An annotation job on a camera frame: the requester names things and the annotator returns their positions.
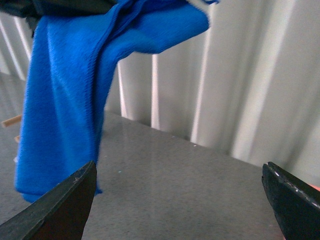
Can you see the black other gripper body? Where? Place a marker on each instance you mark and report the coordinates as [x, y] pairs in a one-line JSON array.
[[33, 10]]

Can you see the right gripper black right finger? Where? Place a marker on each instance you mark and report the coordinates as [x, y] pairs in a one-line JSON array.
[[296, 204]]

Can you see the blue microfiber cloth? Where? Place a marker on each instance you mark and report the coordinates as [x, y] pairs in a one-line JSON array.
[[70, 74]]

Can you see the white towel rack with wooden rods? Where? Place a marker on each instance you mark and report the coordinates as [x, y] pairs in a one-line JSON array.
[[10, 129]]

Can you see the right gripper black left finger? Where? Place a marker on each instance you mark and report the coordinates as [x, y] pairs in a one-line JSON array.
[[60, 214]]

